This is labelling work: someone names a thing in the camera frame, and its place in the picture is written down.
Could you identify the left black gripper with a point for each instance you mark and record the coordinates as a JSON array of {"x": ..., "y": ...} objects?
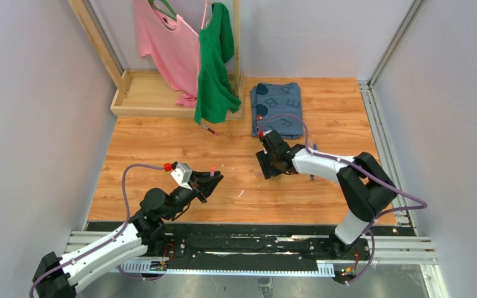
[{"x": 199, "y": 189}]

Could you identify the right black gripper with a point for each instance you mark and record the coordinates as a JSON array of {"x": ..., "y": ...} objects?
[{"x": 271, "y": 160}]

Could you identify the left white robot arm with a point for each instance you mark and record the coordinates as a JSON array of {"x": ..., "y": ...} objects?
[{"x": 69, "y": 274}]

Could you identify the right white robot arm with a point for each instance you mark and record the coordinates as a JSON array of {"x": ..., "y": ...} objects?
[{"x": 366, "y": 187}]

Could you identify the red pen near rack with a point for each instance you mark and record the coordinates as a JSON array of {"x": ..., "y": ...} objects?
[{"x": 204, "y": 126}]

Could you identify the folded blue t-shirt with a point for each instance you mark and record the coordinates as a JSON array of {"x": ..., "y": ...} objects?
[{"x": 277, "y": 107}]

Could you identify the green t-shirt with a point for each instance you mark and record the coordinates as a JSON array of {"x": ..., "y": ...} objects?
[{"x": 215, "y": 98}]

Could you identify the wooden clothes rack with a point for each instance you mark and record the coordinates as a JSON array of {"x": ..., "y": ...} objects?
[{"x": 146, "y": 92}]

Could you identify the pink t-shirt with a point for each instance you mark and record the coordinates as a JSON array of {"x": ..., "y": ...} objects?
[{"x": 174, "y": 48}]

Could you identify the green clothes hanger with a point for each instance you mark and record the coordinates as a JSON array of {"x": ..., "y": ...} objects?
[{"x": 164, "y": 7}]

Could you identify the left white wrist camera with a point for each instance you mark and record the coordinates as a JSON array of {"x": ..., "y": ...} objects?
[{"x": 181, "y": 173}]

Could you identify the aluminium frame rail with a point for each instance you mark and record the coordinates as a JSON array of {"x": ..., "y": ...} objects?
[{"x": 408, "y": 251}]

